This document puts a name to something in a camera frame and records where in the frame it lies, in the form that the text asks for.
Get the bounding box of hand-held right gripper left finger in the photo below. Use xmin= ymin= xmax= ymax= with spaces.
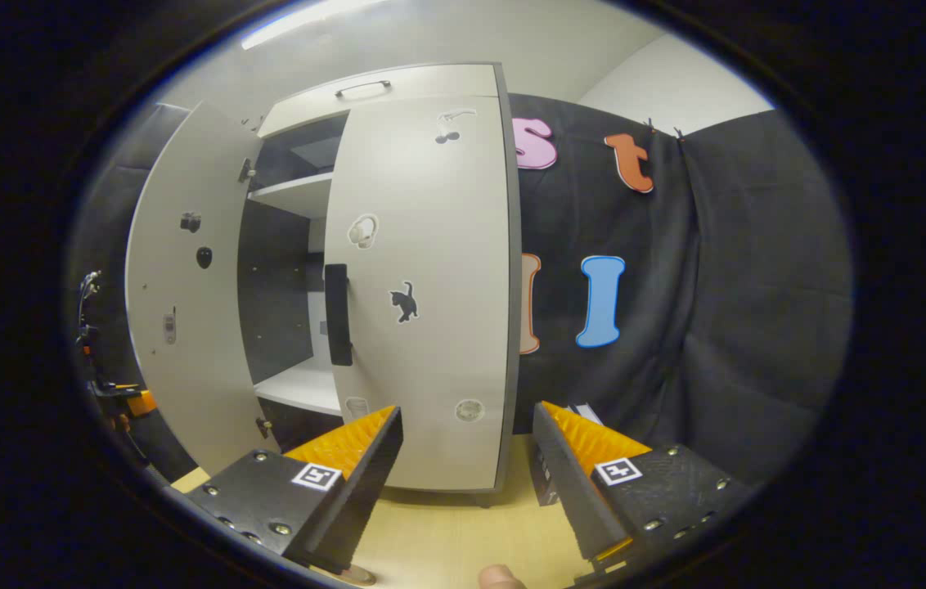
xmin=185 ymin=407 xmax=404 ymax=576

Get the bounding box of black backdrop cloth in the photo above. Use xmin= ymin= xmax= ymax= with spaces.
xmin=70 ymin=94 xmax=855 ymax=492

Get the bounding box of white door with camera sticker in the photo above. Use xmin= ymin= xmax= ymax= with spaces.
xmin=126 ymin=102 xmax=267 ymax=479

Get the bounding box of dark book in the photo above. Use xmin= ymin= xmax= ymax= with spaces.
xmin=533 ymin=442 xmax=566 ymax=506

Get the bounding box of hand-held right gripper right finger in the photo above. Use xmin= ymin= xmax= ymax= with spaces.
xmin=533 ymin=401 xmax=750 ymax=573

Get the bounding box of round wooden coaster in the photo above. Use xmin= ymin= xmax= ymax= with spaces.
xmin=317 ymin=563 xmax=378 ymax=587

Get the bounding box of white door with cat sticker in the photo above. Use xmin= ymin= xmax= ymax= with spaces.
xmin=324 ymin=94 xmax=513 ymax=493

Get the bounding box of black metal stand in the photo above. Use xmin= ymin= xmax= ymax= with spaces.
xmin=74 ymin=270 xmax=108 ymax=385

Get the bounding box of white cabinet with shelves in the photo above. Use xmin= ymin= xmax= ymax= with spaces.
xmin=238 ymin=64 xmax=523 ymax=496

